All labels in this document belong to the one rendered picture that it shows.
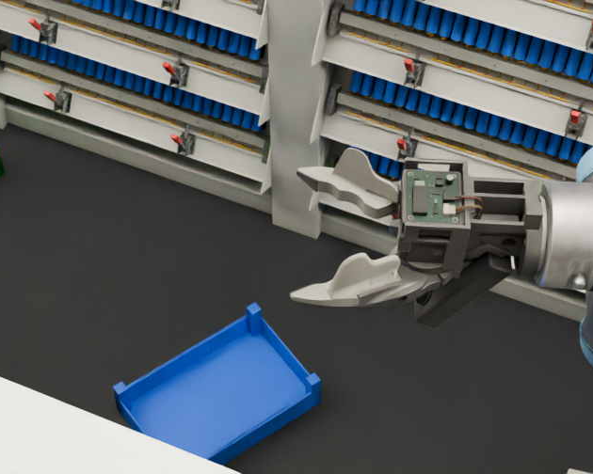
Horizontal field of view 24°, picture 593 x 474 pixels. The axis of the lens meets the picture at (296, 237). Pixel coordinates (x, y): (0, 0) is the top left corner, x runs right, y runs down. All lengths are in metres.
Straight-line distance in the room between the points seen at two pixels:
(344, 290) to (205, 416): 1.33
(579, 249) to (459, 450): 1.32
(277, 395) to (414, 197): 1.38
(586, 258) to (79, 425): 0.75
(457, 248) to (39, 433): 0.72
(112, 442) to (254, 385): 2.04
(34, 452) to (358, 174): 0.78
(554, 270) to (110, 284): 1.57
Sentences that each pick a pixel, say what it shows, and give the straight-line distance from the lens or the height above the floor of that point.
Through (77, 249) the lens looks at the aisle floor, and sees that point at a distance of 2.66.
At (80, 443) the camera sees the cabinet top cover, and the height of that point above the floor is 1.76.
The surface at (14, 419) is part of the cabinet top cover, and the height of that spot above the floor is 1.76.
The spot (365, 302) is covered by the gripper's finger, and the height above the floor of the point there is 1.19.
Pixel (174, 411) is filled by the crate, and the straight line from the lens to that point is 2.45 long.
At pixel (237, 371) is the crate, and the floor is 0.00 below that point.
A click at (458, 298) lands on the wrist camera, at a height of 1.15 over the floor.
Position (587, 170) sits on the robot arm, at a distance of 1.35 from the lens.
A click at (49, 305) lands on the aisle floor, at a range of 2.60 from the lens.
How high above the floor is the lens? 2.13
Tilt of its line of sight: 54 degrees down
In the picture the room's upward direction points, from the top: straight up
